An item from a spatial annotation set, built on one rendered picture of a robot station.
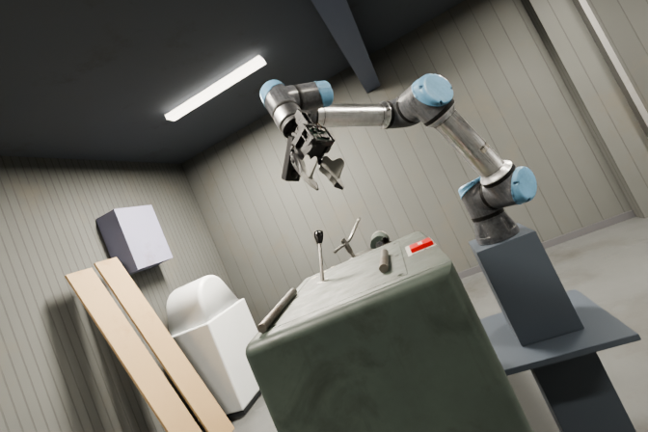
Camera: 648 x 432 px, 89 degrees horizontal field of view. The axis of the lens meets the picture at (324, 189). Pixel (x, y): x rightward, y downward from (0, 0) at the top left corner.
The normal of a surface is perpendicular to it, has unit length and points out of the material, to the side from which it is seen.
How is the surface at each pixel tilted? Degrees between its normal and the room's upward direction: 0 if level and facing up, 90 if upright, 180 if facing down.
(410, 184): 90
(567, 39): 90
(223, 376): 90
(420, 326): 90
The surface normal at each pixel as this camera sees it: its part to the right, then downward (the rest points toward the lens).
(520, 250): -0.27, 0.04
